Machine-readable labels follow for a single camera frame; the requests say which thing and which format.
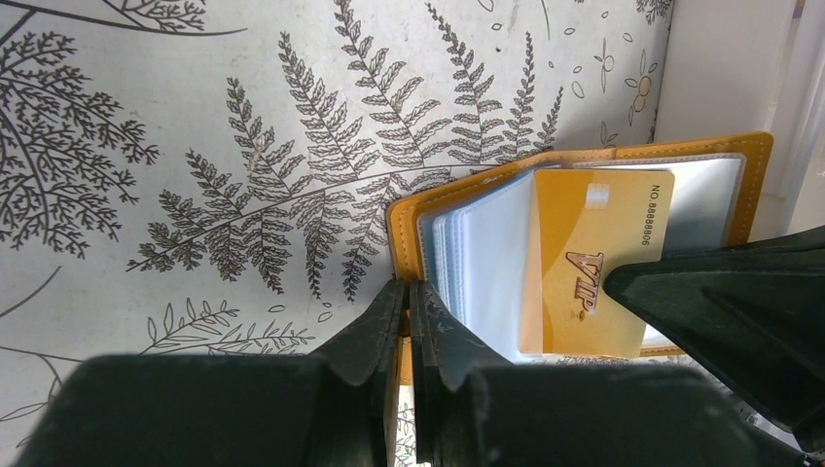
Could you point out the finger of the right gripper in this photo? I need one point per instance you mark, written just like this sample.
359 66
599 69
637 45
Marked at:
751 314

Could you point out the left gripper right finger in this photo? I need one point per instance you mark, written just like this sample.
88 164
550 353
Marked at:
473 407

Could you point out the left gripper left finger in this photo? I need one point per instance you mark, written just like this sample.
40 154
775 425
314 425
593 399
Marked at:
336 406

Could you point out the orange leather card holder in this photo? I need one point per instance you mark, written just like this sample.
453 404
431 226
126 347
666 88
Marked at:
469 238

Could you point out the yellow card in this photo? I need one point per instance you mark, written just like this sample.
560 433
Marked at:
583 224

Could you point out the white plastic tray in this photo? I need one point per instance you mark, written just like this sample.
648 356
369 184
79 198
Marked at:
738 66

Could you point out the floral table mat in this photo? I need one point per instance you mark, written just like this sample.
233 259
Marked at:
211 177

